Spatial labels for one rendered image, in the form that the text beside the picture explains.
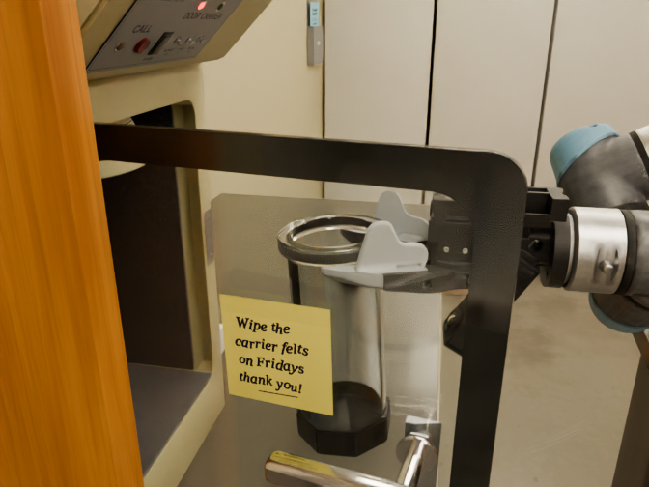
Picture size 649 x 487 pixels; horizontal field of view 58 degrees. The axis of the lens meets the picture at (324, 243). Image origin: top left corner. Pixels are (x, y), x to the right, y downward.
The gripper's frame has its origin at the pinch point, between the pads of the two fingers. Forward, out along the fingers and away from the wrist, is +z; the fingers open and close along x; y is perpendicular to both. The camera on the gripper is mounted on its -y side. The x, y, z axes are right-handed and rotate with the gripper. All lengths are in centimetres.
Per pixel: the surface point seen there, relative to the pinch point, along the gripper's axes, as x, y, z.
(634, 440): -58, -61, -53
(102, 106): 7.5, 14.8, 18.6
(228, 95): -138, -2, 62
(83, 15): 18.0, 21.6, 12.4
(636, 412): -60, -56, -53
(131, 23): 13.2, 21.2, 12.0
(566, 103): -293, -23, -75
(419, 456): 22.9, -3.3, -8.7
